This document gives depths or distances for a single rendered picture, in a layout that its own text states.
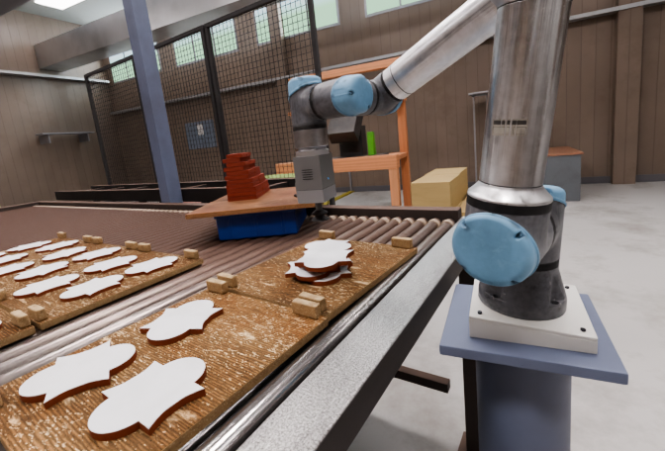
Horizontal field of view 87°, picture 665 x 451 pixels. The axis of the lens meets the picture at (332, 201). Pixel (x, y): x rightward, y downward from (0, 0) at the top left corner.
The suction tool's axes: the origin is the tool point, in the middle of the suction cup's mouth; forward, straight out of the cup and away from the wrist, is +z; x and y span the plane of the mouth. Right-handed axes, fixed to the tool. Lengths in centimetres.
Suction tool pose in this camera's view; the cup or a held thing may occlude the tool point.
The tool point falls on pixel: (320, 219)
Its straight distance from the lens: 82.0
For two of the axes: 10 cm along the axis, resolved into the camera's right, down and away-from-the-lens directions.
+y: -3.3, 2.0, -9.2
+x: 9.4, -0.4, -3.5
